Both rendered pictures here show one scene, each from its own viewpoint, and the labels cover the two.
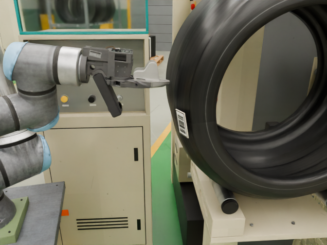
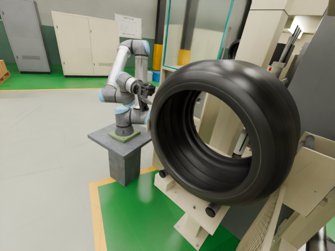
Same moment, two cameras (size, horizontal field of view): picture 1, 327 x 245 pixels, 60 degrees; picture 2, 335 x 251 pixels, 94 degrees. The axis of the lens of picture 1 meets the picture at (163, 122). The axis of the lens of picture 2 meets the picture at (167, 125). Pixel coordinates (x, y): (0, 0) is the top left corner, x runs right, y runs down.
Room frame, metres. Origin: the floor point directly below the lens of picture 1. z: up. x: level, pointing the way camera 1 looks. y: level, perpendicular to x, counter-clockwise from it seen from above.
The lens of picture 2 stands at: (0.15, -0.56, 1.51)
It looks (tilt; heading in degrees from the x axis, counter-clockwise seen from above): 29 degrees down; 42
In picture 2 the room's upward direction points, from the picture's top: 8 degrees clockwise
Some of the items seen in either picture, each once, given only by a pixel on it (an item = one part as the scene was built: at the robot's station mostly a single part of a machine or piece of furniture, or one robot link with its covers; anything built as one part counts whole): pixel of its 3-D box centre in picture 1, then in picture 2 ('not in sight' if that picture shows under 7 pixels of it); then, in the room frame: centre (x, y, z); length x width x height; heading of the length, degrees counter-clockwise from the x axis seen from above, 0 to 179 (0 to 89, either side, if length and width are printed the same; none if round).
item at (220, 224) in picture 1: (212, 188); (180, 167); (0.77, -0.16, 0.84); 0.36 x 0.09 x 0.06; 4
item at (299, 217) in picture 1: (254, 196); (198, 185); (0.78, -0.30, 0.80); 0.37 x 0.36 x 0.02; 94
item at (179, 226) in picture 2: not in sight; (193, 226); (1.03, -0.26, 0.01); 0.27 x 0.27 x 0.02; 4
